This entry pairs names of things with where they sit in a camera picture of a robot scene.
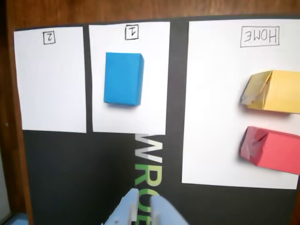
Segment pink paper box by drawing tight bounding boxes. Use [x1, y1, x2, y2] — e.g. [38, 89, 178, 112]
[239, 126, 300, 175]

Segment blue paper box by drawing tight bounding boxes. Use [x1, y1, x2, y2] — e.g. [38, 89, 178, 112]
[103, 52, 145, 107]

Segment white sheet marked HOME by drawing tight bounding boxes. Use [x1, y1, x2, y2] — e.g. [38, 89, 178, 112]
[181, 20, 300, 190]

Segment white sheet marked 1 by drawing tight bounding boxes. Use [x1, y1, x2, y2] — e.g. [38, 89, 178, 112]
[88, 21, 171, 135]

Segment dark grey mat board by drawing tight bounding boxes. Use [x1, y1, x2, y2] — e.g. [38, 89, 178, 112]
[14, 13, 300, 225]

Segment yellow paper box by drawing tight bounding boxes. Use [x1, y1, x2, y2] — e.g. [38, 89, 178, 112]
[240, 69, 300, 114]

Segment white sheet marked 2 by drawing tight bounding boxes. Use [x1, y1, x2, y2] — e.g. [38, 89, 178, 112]
[13, 26, 87, 134]

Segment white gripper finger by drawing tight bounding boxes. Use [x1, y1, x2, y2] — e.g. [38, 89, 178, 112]
[100, 188, 139, 225]
[150, 195, 188, 225]

